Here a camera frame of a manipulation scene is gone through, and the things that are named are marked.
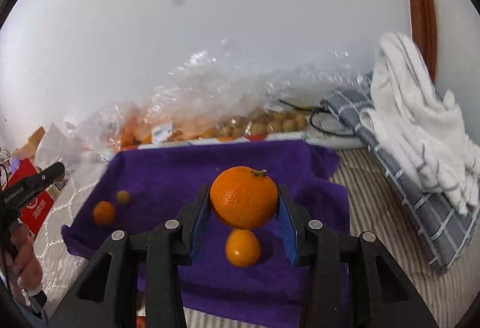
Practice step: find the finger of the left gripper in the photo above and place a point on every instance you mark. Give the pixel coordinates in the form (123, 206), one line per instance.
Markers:
(47, 177)

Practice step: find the white plastic bag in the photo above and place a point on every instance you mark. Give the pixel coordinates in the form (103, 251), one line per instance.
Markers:
(54, 147)

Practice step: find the white striped towel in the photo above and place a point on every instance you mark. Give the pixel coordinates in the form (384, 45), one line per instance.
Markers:
(423, 133)

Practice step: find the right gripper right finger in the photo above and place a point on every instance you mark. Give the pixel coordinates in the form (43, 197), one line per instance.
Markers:
(353, 281)

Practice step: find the striped quilt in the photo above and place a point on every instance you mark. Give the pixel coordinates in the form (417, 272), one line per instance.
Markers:
(374, 206)

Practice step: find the purple towel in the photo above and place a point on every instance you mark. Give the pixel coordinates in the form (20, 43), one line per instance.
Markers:
(161, 180)

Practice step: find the person's left hand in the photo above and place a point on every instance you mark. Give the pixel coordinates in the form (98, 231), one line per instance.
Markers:
(23, 272)

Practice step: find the small oval orange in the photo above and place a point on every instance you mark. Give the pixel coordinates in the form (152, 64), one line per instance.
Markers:
(242, 248)

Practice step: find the grey checked cloth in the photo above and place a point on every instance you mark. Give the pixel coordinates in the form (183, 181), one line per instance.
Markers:
(445, 233)

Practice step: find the brown wooden door frame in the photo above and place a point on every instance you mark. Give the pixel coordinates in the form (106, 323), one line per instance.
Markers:
(424, 32)

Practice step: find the green kiwi fruit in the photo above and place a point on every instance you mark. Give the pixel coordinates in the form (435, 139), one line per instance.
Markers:
(123, 197)

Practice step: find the red paper gift bag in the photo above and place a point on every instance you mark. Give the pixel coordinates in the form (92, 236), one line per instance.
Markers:
(35, 212)

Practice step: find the clear plastic fruit bags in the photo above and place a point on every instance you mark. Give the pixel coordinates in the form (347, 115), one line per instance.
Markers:
(223, 95)

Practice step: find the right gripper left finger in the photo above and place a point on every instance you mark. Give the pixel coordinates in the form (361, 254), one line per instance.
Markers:
(105, 293)

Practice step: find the rough mandarin orange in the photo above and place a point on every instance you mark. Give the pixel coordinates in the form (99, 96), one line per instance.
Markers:
(104, 213)

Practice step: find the large orange with stem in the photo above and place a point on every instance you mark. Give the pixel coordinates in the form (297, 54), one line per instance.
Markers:
(244, 198)

